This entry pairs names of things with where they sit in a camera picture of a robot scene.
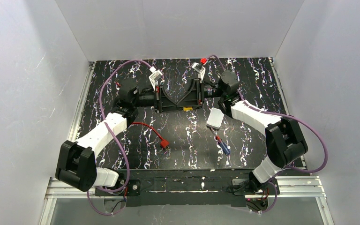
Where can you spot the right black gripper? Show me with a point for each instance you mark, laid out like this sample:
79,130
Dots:
198,93

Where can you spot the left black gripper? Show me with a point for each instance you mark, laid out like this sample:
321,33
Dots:
159,99

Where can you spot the yellow padlock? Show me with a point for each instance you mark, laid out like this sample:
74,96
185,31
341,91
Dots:
187,108

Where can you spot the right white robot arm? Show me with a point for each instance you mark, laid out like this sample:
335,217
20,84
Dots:
285,141

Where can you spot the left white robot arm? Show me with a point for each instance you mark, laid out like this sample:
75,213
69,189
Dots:
77,160

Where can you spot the white rectangular box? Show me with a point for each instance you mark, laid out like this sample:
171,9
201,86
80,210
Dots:
215,118

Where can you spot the blue red screwdriver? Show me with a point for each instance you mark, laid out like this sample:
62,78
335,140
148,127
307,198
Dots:
222,145

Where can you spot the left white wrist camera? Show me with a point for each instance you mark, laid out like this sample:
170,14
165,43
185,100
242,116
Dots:
155,75

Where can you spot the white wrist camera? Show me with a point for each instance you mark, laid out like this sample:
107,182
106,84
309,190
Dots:
155,75
199,68

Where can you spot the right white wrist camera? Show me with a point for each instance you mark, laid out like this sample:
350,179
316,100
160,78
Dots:
199,68

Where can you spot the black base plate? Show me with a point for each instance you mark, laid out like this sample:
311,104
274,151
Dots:
192,187

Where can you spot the aluminium frame rail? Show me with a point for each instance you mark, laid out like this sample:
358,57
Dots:
50,203

